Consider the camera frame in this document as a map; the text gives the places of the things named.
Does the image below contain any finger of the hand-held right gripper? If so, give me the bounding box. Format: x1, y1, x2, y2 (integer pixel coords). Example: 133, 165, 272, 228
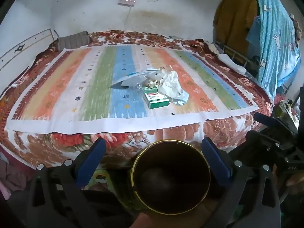
254, 112, 298, 135
245, 129, 297, 156

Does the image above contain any cluttered side table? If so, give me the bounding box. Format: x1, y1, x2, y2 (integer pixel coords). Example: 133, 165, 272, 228
273, 95, 302, 133

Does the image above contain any green white medicine box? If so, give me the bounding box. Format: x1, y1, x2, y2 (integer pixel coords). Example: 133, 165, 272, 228
142, 85, 170, 109

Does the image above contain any colourful striped mat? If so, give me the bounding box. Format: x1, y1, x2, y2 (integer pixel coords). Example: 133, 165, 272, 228
5, 45, 260, 135

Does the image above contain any black bin with gold rim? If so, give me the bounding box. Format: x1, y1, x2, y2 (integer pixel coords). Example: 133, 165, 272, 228
131, 141, 211, 215

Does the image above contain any white headboard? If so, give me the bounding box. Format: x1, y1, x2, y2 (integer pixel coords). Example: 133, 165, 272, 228
0, 28, 60, 72

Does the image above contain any grey striped pillow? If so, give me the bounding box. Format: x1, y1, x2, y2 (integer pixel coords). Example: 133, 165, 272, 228
57, 31, 92, 50

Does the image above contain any blue dotted hanging cloth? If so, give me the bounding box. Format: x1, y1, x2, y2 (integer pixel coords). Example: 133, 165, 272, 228
246, 0, 302, 98

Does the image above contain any metal bed rail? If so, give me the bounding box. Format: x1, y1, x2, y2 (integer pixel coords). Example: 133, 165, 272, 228
214, 41, 259, 76

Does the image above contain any red brown floral blanket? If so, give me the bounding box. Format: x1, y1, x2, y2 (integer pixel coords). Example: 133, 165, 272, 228
0, 30, 273, 190

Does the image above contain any clear plastic bag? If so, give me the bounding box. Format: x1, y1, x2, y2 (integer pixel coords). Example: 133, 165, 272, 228
158, 71, 188, 100

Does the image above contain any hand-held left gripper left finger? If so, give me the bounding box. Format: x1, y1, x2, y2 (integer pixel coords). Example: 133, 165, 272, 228
27, 138, 107, 228

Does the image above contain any white folded cloth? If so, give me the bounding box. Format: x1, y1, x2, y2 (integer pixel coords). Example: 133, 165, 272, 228
218, 53, 247, 74

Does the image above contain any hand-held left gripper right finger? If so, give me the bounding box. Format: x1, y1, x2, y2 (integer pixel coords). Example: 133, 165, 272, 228
201, 137, 282, 228

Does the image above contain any pink cloth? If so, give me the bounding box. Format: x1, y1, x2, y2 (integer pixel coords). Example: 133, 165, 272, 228
0, 158, 31, 200

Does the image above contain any mustard yellow hanging garment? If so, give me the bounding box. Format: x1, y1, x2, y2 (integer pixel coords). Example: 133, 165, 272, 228
213, 0, 260, 53

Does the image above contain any person's right hand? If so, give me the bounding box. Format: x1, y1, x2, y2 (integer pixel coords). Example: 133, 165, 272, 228
285, 171, 304, 195

